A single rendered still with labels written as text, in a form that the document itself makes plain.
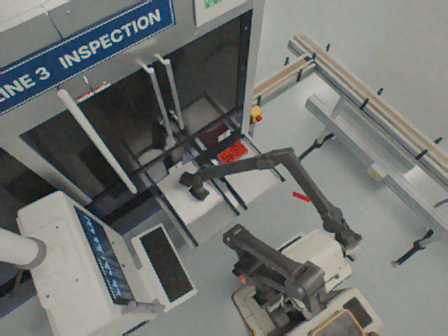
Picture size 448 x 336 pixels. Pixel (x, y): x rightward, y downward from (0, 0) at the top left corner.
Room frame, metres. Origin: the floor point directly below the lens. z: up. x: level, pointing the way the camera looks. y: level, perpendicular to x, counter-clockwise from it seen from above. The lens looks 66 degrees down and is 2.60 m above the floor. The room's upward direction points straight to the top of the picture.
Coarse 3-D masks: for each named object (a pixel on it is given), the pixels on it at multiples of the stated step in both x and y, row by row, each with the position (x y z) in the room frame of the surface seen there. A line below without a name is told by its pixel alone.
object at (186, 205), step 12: (180, 168) 0.79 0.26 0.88; (192, 168) 0.79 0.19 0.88; (168, 180) 0.71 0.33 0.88; (168, 192) 0.64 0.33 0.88; (180, 192) 0.64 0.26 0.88; (216, 192) 0.64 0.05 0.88; (180, 204) 0.56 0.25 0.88; (192, 204) 0.56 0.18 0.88; (204, 204) 0.56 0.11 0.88; (180, 216) 0.49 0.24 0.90; (192, 216) 0.49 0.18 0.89
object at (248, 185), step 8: (248, 144) 0.95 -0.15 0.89; (248, 152) 0.90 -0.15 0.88; (256, 152) 0.89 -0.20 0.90; (216, 160) 0.84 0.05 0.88; (224, 176) 0.72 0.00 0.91; (232, 176) 0.74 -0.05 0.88; (240, 176) 0.74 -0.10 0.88; (248, 176) 0.74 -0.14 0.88; (256, 176) 0.74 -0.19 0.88; (264, 176) 0.74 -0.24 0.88; (272, 176) 0.74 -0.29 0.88; (232, 184) 0.69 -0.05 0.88; (240, 184) 0.69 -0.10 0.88; (248, 184) 0.69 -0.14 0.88; (256, 184) 0.69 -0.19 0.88; (264, 184) 0.69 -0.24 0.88; (272, 184) 0.68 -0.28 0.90; (240, 192) 0.64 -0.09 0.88; (248, 192) 0.64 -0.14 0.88; (256, 192) 0.64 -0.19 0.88; (248, 200) 0.58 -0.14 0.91
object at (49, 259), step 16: (0, 240) 0.15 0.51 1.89; (16, 240) 0.16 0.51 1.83; (32, 240) 0.18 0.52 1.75; (0, 256) 0.12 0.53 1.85; (16, 256) 0.12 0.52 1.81; (32, 256) 0.13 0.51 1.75; (48, 256) 0.14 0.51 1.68; (64, 256) 0.16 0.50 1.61; (48, 272) 0.11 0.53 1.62; (16, 288) 0.06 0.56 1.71
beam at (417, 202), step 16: (320, 112) 1.44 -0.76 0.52; (336, 128) 1.30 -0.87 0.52; (352, 128) 1.28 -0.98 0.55; (352, 144) 1.16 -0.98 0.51; (368, 144) 1.14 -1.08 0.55; (368, 160) 1.03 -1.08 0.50; (384, 160) 1.01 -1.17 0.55; (400, 176) 0.88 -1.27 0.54; (400, 192) 0.78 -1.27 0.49; (416, 192) 0.76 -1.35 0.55; (416, 208) 0.66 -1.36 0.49; (432, 208) 0.64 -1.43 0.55; (432, 224) 0.55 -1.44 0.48
